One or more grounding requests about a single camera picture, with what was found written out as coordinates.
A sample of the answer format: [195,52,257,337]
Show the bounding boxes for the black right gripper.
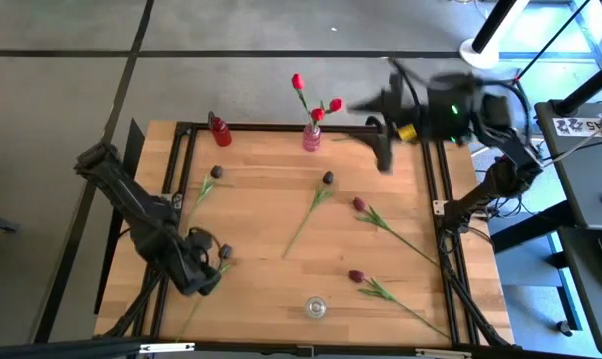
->
[348,73,430,174]

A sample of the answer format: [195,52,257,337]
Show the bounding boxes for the black artificial tulip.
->
[174,243,234,343]
[281,170,336,260]
[186,165,224,228]

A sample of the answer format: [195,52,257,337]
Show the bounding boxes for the red ribbed glass vase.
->
[208,110,233,148]

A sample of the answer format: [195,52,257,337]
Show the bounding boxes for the pink ribbed glass vase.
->
[301,123,322,153]

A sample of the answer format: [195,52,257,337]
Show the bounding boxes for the clear ribbed glass vase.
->
[304,296,328,320]

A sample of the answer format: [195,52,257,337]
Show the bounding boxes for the white floor stand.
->
[458,0,531,70]

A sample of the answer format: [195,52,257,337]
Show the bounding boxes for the black flat panel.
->
[92,118,147,316]

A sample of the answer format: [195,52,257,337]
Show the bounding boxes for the thin black tripod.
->
[514,0,594,84]

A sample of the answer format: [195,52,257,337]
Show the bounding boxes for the white printed label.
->
[552,116,602,137]

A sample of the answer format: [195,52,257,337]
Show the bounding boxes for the dark grey desk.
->
[533,99,602,356]

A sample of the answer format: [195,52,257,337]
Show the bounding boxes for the thick black pole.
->
[554,54,602,117]

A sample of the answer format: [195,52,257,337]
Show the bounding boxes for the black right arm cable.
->
[388,58,432,101]

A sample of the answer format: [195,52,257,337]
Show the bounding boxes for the silver aluminium bracket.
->
[139,341,196,355]
[414,347,474,359]

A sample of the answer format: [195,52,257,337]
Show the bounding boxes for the black aluminium table frame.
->
[95,121,514,359]

